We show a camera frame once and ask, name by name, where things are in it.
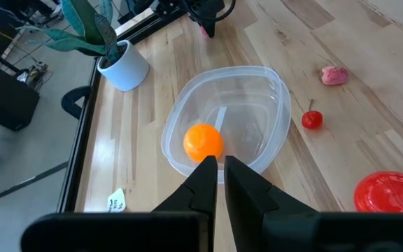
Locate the clear plastic tupperware container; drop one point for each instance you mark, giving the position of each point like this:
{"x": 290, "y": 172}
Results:
{"x": 250, "y": 105}

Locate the black aluminium table frame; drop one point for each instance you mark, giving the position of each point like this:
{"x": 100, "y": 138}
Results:
{"x": 82, "y": 140}

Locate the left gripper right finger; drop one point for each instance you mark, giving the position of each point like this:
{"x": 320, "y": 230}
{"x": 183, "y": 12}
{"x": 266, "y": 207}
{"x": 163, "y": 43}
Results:
{"x": 275, "y": 227}

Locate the bright red toy cherry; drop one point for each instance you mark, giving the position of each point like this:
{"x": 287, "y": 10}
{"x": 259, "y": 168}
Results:
{"x": 312, "y": 119}

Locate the pink toy peach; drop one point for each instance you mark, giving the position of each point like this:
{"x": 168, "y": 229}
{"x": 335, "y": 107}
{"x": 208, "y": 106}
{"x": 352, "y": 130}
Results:
{"x": 334, "y": 76}

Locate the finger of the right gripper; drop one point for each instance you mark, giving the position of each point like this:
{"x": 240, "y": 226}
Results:
{"x": 204, "y": 24}
{"x": 213, "y": 26}

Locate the white handwritten paper note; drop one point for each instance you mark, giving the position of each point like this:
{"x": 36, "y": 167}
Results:
{"x": 117, "y": 201}

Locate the green plant in white pot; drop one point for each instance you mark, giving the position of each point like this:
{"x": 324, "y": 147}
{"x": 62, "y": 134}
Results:
{"x": 124, "y": 66}

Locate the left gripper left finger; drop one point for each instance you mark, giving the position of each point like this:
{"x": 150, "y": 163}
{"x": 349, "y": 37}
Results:
{"x": 173, "y": 227}

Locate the small pink toy berry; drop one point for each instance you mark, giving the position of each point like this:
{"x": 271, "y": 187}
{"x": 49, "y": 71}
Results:
{"x": 204, "y": 34}

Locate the orange toy fruit ball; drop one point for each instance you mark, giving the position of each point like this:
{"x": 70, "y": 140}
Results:
{"x": 201, "y": 141}

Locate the black box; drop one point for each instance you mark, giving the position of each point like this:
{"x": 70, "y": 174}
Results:
{"x": 5, "y": 101}

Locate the red toy tomato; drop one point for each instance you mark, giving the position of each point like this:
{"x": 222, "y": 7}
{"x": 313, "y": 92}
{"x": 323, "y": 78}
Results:
{"x": 390, "y": 192}

